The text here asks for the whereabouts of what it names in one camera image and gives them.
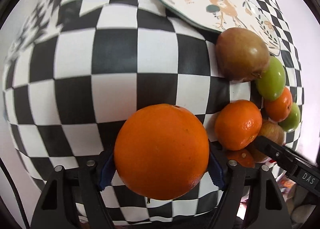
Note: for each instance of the dark orange-brown fruit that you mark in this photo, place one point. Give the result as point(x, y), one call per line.
point(243, 157)

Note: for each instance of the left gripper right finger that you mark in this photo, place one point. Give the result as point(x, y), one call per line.
point(266, 207)

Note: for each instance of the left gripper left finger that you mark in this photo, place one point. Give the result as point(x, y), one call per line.
point(56, 206)

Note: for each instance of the red-yellow apple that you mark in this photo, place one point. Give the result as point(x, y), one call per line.
point(271, 131)

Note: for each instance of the large orange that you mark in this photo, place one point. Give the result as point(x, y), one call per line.
point(161, 152)

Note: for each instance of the green apple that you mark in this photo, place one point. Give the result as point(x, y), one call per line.
point(293, 119)
point(272, 82)

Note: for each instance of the small tangerine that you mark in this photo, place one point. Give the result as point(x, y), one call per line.
point(279, 109)
point(238, 124)

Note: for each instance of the brown-green round fruit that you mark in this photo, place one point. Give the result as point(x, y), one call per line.
point(241, 55)

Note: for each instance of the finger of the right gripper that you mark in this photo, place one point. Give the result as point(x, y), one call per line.
point(285, 157)

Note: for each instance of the floral ceramic plate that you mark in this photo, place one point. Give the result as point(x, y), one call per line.
point(220, 15)

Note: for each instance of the black white checkered cloth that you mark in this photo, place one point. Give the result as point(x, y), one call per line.
point(79, 68)

